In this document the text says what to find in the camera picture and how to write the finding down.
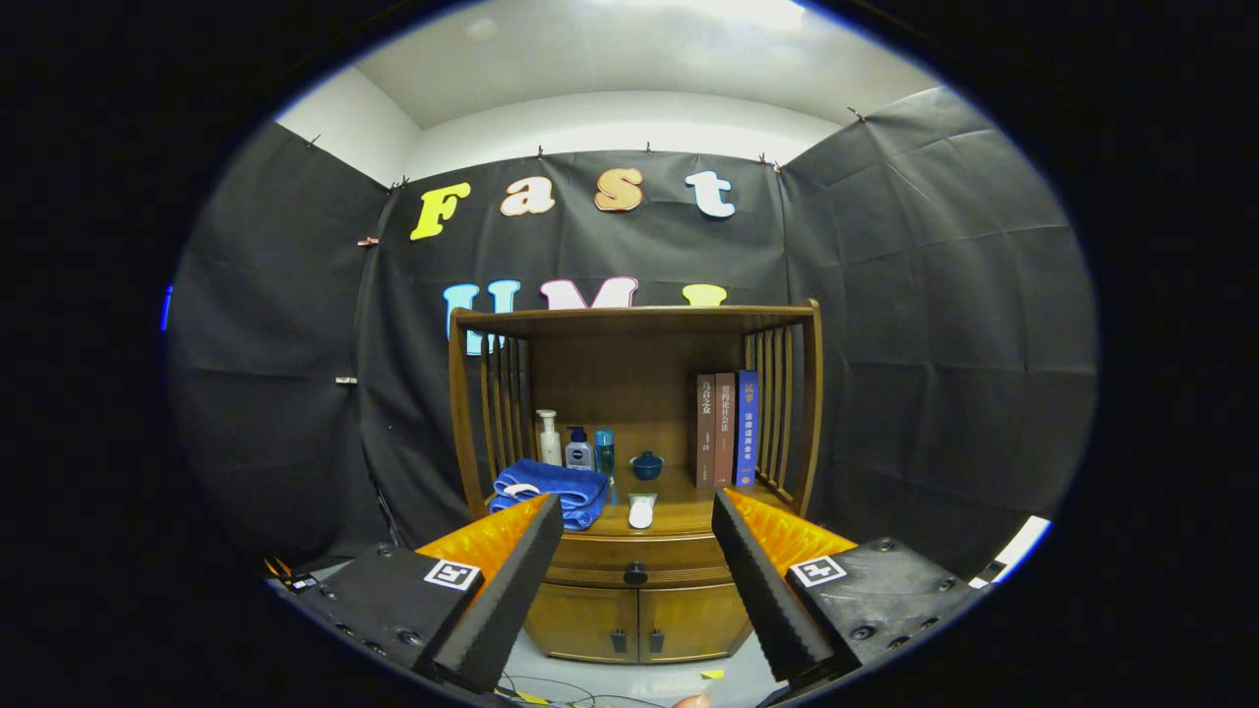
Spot blue folded towel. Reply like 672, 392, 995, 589
490, 458, 611, 532

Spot wooden cabinet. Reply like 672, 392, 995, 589
448, 300, 825, 665

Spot floor cables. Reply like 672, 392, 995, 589
497, 669, 650, 708

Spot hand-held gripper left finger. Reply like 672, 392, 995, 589
295, 494, 565, 694

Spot wooden countertop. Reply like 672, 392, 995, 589
487, 467, 798, 539

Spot wooden cabinet door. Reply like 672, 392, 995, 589
637, 582, 753, 662
524, 582, 642, 663

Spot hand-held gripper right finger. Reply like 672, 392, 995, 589
710, 489, 989, 689

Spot blue book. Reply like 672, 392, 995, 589
734, 370, 759, 489

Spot dark brown book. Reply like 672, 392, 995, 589
694, 374, 718, 490

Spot black floor device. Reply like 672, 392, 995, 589
264, 556, 321, 596

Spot wooden drawer with black knob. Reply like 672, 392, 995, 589
546, 534, 734, 589

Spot reddish brown book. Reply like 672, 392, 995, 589
714, 372, 737, 490

